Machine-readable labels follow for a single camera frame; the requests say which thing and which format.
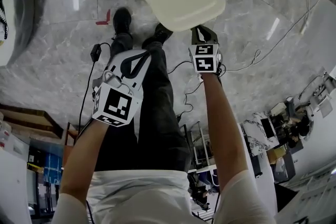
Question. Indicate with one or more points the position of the person's right black shoe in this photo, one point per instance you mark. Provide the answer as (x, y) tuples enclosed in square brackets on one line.
[(160, 34)]

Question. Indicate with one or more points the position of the person's dark trousers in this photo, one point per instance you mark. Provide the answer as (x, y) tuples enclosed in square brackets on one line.
[(162, 126)]

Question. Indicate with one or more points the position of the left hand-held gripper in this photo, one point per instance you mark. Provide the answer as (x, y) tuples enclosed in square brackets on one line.
[(118, 105)]

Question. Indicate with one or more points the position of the white power strip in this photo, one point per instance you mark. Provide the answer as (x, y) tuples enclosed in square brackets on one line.
[(304, 28)]

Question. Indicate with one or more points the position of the person's left forearm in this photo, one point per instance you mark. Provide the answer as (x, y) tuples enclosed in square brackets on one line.
[(84, 160)]

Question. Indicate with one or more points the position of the black white patterned cloth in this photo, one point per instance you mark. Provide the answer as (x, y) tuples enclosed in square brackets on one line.
[(3, 21)]

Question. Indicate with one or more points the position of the marble patterned board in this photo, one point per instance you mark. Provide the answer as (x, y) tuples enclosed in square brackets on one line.
[(258, 131)]

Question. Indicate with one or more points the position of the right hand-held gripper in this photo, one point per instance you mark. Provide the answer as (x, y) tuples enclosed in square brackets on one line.
[(204, 63)]

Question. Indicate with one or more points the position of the person's left black shoe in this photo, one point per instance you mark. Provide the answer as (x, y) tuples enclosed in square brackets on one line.
[(122, 19)]

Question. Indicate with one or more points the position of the person's right forearm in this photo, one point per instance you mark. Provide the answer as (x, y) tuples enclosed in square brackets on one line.
[(225, 133)]

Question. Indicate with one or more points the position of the wooden frame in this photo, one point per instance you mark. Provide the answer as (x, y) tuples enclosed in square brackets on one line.
[(26, 118)]

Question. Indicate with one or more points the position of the operator in white shirt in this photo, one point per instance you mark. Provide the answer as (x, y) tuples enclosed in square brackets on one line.
[(141, 199)]

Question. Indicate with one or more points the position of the person's black shoe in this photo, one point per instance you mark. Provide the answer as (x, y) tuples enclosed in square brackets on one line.
[(160, 34), (122, 19)]

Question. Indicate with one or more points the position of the black power adapter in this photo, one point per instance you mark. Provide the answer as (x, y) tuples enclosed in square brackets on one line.
[(95, 52)]

